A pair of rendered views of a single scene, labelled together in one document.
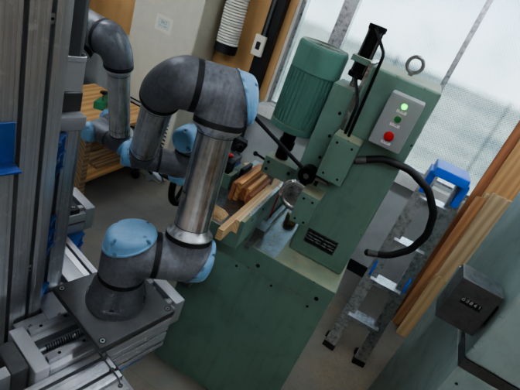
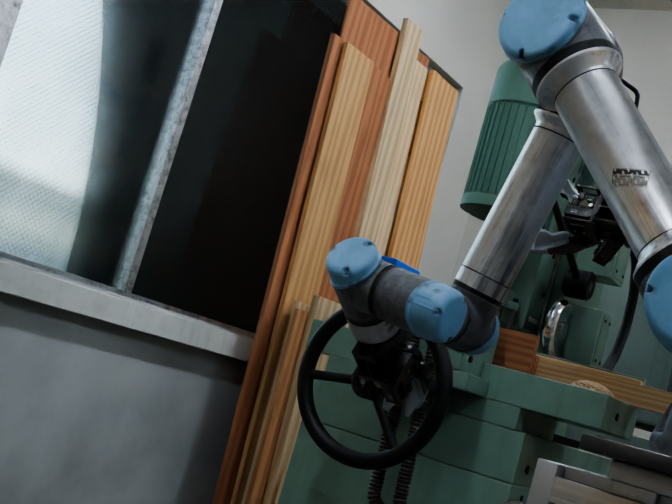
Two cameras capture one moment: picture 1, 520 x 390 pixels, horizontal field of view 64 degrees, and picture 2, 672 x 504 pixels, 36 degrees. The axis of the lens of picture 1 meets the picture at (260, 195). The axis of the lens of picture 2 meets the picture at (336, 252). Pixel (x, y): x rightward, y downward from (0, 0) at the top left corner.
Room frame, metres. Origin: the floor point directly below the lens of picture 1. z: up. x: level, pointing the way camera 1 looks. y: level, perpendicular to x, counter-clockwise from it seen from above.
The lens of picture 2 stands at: (1.10, 2.02, 0.79)
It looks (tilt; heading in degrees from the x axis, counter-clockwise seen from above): 7 degrees up; 289
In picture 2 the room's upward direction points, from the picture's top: 16 degrees clockwise
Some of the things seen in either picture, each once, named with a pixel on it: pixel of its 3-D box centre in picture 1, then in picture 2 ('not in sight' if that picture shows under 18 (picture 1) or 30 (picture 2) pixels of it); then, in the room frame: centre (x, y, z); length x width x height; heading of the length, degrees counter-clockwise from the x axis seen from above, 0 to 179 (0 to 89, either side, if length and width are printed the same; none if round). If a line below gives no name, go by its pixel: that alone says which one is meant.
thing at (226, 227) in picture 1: (254, 202); (528, 368); (1.35, 0.01, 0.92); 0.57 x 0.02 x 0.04; 167
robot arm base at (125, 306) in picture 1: (119, 285); not in sight; (0.78, 0.25, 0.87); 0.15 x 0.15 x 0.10
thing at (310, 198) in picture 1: (307, 205); (581, 337); (1.29, -0.17, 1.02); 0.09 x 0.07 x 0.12; 167
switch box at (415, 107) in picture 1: (396, 121); not in sight; (1.27, -0.30, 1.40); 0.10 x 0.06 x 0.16; 77
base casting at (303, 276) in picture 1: (280, 237); (466, 439); (1.46, -0.14, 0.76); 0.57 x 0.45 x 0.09; 77
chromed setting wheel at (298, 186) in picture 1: (295, 195); (558, 329); (1.33, -0.12, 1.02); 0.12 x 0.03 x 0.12; 77
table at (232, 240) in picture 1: (236, 192); (456, 373); (1.47, 0.09, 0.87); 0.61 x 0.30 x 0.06; 167
